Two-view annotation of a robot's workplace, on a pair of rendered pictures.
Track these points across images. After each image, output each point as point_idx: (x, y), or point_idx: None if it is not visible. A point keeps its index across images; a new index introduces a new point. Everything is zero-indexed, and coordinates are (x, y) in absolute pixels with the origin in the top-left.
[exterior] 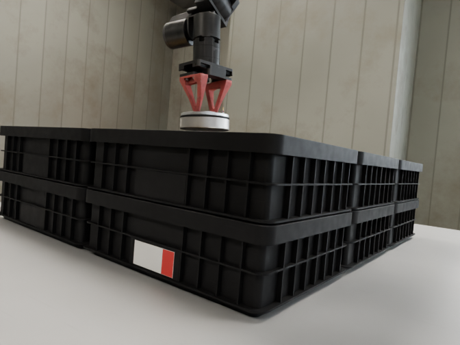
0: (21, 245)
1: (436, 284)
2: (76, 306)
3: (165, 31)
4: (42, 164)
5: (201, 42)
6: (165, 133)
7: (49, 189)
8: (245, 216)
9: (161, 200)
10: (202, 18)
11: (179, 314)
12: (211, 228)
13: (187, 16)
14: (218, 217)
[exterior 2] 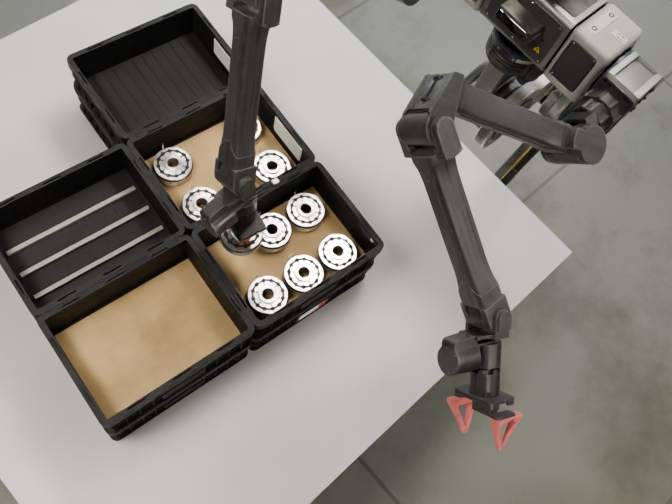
0: (230, 394)
1: (321, 155)
2: (341, 349)
3: (220, 234)
4: (195, 376)
5: (253, 214)
6: (328, 284)
7: (213, 371)
8: (366, 267)
9: (321, 297)
10: (255, 204)
11: (352, 307)
12: (350, 281)
13: (227, 208)
14: (355, 276)
